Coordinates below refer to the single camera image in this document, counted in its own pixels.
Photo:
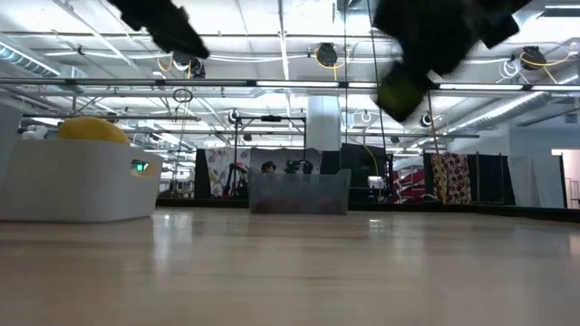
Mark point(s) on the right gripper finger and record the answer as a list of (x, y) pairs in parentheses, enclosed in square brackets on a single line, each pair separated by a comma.
[(405, 70), (408, 114)]

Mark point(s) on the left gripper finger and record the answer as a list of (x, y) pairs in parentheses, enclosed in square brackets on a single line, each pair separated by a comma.
[(183, 41)]

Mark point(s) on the yellow-orange toy lemon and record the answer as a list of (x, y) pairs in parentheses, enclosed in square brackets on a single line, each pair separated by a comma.
[(93, 130)]

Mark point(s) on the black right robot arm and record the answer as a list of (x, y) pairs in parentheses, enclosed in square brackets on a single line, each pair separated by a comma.
[(498, 27)]

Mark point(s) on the black partition panel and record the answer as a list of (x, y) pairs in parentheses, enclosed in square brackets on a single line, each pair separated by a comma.
[(491, 181), (362, 167)]

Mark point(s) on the red white rack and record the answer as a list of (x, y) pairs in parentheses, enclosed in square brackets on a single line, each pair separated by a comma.
[(410, 185)]

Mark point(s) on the red patterned curtain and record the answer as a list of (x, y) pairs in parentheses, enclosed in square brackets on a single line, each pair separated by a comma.
[(453, 176)]

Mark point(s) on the white building column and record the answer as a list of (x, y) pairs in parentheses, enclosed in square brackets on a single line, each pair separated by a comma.
[(324, 122)]

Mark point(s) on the ceiling strip light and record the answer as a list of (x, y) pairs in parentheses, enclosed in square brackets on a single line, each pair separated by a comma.
[(498, 87), (299, 83)]

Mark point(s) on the black overhead stand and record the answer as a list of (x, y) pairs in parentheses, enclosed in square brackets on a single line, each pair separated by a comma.
[(271, 118)]

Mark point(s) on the dark equipment cluster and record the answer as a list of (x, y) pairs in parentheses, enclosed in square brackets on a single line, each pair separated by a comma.
[(299, 166)]

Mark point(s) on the dark grey translucent basket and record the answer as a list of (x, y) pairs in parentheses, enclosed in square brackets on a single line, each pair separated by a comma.
[(299, 185)]

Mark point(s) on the floral patterned curtain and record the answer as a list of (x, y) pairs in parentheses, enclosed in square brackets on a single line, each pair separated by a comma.
[(217, 167)]

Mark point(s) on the white curtain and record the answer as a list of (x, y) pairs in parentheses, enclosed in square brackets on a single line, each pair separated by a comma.
[(534, 172)]

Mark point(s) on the person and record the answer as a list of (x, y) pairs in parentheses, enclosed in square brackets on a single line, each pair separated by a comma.
[(268, 167)]

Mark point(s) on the tripod with red legs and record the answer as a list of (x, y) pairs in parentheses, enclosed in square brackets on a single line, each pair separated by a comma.
[(234, 181)]

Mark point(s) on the white rounded object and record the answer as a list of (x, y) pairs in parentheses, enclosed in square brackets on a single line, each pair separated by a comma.
[(35, 132)]

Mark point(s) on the white plastic basket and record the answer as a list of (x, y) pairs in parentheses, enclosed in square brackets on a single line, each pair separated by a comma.
[(77, 181)]

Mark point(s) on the grey ceiling duct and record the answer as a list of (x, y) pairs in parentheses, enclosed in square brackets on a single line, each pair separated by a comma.
[(498, 113), (22, 59)]

